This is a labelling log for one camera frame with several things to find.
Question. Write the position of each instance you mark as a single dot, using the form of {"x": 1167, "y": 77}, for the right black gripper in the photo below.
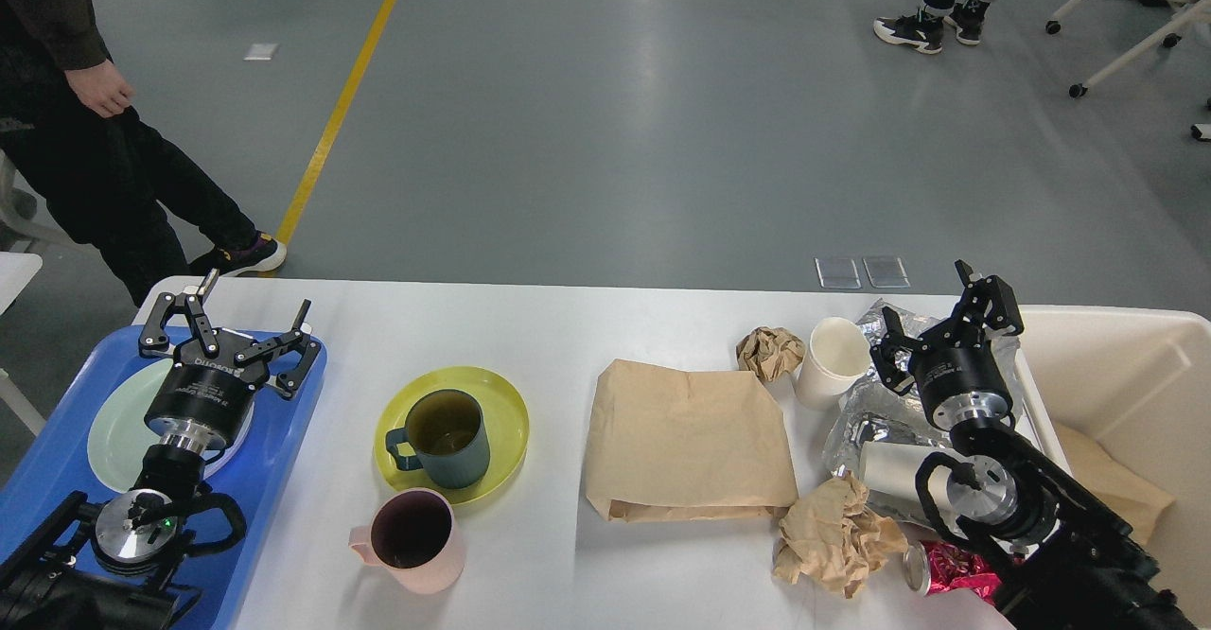
{"x": 959, "y": 382}

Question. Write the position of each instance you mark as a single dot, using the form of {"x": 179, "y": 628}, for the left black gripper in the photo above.
{"x": 203, "y": 389}

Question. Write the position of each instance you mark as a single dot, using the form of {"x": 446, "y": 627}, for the teal mug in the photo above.
{"x": 444, "y": 435}

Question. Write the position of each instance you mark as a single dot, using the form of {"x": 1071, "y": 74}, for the pink mug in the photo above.
{"x": 416, "y": 539}

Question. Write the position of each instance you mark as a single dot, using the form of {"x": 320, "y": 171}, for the yellow plate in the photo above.
{"x": 505, "y": 416}

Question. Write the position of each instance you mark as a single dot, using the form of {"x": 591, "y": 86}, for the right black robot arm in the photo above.
{"x": 1064, "y": 559}

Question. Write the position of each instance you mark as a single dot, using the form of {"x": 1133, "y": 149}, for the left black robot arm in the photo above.
{"x": 174, "y": 547}

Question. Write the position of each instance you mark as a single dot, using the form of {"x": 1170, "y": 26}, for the right clear floor plate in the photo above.
{"x": 886, "y": 272}

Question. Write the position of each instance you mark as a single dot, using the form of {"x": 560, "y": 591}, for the clear floor plate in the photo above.
{"x": 838, "y": 272}
{"x": 886, "y": 272}

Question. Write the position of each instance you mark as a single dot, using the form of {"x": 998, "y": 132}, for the silver foil bag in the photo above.
{"x": 869, "y": 412}

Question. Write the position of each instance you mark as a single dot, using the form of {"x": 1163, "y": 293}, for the left clear floor plate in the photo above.
{"x": 838, "y": 272}

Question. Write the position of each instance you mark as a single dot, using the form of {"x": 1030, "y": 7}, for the lying white paper cup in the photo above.
{"x": 891, "y": 468}

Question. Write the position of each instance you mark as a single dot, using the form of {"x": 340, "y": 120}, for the small crumpled brown paper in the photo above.
{"x": 770, "y": 352}

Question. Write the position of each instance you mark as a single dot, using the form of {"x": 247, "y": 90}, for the blue plastic tray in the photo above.
{"x": 255, "y": 475}

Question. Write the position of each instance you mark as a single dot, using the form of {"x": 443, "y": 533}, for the beige plastic bin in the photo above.
{"x": 1138, "y": 382}

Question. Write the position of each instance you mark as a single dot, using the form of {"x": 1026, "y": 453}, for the white side table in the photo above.
{"x": 17, "y": 271}

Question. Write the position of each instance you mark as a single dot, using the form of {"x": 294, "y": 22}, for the large crumpled brown paper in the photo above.
{"x": 833, "y": 537}

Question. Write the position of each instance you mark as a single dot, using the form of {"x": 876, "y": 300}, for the crushed red can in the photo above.
{"x": 936, "y": 567}

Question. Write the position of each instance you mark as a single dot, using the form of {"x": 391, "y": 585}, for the brown paper in bin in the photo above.
{"x": 1133, "y": 498}

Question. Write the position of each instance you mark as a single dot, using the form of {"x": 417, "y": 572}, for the person in dark clothes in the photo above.
{"x": 110, "y": 180}

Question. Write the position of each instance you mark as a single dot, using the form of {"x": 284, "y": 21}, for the flat brown paper bag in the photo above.
{"x": 668, "y": 445}

